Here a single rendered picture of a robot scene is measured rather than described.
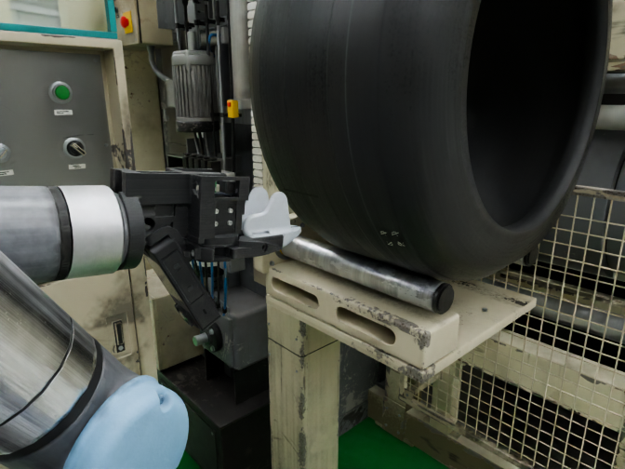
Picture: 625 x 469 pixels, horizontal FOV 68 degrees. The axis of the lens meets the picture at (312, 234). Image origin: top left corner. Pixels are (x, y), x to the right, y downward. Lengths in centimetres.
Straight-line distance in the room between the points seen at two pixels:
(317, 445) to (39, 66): 99
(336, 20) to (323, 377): 81
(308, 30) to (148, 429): 44
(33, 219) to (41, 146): 61
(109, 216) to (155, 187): 5
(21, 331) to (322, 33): 42
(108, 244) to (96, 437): 16
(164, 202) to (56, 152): 58
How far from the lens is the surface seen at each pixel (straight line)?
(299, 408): 113
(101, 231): 39
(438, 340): 69
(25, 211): 38
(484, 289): 98
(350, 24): 52
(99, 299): 102
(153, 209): 43
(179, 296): 46
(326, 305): 77
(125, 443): 29
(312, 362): 109
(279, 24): 61
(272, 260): 87
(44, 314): 26
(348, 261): 75
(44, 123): 98
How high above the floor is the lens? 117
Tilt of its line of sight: 16 degrees down
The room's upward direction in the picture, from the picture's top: straight up
